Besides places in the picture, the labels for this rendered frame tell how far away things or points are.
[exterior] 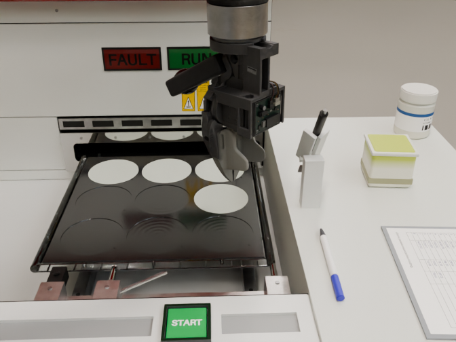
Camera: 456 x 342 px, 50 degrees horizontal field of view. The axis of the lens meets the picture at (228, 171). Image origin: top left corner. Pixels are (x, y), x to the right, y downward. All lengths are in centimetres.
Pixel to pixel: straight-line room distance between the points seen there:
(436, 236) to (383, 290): 15
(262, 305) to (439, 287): 22
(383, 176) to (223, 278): 32
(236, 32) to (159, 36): 44
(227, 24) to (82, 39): 50
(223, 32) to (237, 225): 37
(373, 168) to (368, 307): 28
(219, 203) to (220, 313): 33
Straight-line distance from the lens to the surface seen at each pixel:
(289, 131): 103
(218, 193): 93
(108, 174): 102
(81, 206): 94
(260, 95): 62
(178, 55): 103
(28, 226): 106
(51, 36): 107
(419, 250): 74
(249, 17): 60
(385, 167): 84
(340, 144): 99
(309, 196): 77
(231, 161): 68
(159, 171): 101
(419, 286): 68
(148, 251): 80
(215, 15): 61
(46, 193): 115
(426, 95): 102
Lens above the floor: 140
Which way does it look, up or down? 30 degrees down
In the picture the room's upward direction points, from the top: straight up
